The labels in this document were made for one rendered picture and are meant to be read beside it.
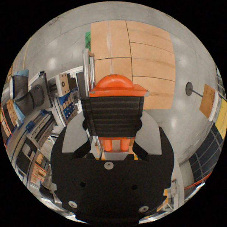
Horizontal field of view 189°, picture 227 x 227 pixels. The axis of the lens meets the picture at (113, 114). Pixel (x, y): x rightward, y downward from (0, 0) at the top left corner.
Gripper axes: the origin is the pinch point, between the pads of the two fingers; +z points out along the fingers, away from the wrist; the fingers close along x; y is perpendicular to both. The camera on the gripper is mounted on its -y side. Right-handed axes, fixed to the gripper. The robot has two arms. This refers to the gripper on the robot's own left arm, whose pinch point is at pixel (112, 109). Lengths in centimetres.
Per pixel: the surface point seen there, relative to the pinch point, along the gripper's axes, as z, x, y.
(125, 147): -0.7, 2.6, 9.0
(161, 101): 71, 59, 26
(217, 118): 58, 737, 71
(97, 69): 70, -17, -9
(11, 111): 71, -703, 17
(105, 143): -0.7, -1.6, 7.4
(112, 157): -1.3, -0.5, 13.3
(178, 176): -16, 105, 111
